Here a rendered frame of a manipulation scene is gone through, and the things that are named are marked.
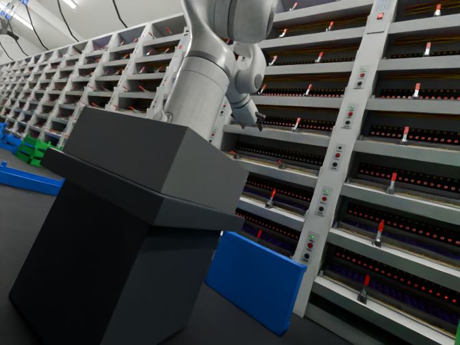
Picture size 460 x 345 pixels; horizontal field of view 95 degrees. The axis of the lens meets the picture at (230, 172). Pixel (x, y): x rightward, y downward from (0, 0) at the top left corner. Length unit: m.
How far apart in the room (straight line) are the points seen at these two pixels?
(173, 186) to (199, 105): 0.22
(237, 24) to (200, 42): 0.11
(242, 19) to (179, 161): 0.40
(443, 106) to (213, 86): 0.89
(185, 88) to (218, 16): 0.21
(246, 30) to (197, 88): 0.20
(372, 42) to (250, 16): 0.84
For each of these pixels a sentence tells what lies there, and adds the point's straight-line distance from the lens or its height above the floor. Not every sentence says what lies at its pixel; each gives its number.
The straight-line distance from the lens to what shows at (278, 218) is 1.00.
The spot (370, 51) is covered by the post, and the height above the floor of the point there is 1.18.
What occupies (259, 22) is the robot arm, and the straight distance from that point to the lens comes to 0.60.
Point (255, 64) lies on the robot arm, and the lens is 0.77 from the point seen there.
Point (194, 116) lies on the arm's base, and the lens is 0.46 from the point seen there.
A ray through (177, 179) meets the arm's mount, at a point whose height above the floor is 0.31.
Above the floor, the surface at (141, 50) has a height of 1.44.
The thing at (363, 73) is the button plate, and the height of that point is 1.05.
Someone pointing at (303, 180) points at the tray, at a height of 0.51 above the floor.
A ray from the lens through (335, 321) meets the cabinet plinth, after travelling 1.02.
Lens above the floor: 0.30
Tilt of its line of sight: 8 degrees up
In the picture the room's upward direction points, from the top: 21 degrees clockwise
